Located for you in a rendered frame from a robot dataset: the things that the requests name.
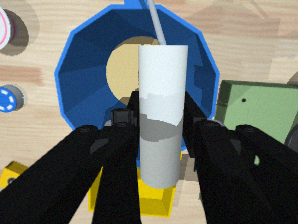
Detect white yogurt cup with pink band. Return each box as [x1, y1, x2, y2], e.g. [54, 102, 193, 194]
[0, 6, 20, 49]

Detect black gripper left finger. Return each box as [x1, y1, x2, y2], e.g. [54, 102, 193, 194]
[0, 91, 142, 224]

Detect yellow shallow tray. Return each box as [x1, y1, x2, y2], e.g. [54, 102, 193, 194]
[88, 167, 176, 218]

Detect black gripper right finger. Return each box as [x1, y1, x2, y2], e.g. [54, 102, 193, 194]
[182, 91, 298, 224]

